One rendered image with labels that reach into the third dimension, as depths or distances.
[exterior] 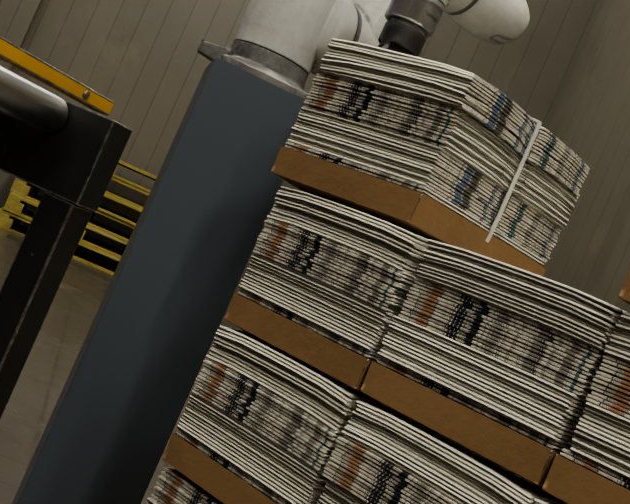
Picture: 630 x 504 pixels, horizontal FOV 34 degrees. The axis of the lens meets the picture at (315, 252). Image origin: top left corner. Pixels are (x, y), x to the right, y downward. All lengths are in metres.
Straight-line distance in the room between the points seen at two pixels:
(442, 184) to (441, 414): 0.33
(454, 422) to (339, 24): 0.93
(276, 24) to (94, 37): 8.00
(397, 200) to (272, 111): 0.51
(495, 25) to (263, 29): 0.41
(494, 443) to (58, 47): 8.83
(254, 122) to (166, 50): 8.03
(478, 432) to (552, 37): 8.01
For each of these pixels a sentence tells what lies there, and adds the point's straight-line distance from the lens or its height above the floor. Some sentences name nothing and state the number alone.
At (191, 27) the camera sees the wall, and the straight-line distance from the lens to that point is 9.92.
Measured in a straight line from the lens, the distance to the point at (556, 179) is 1.66.
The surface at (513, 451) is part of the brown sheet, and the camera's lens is 1.23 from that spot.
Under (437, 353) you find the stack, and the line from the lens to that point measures 1.31.
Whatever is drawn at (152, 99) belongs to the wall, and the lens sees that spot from 9.83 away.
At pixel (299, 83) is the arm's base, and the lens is 1.93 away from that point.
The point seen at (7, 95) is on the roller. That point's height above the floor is 0.77.
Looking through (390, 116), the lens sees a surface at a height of 0.97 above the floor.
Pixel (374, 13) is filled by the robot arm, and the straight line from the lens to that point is 2.04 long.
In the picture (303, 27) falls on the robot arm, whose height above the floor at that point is 1.12.
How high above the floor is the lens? 0.73
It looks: 1 degrees up
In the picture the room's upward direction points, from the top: 24 degrees clockwise
